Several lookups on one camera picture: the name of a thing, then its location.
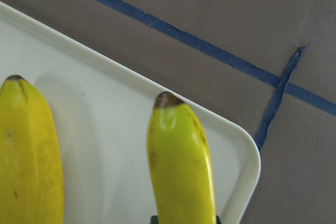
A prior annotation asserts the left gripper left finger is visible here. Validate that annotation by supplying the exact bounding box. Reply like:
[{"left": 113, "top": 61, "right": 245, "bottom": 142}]
[{"left": 150, "top": 215, "right": 159, "bottom": 224}]

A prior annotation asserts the yellow banana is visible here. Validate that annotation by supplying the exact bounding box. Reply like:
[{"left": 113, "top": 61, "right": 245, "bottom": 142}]
[
  {"left": 146, "top": 91, "right": 216, "bottom": 223},
  {"left": 1, "top": 75, "right": 64, "bottom": 223}
]

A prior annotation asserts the white rectangular bear tray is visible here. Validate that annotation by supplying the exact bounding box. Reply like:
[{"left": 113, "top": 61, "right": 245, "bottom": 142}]
[{"left": 0, "top": 1, "right": 262, "bottom": 224}]

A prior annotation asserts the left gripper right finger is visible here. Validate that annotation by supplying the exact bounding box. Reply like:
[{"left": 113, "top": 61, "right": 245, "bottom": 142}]
[{"left": 216, "top": 216, "right": 221, "bottom": 224}]

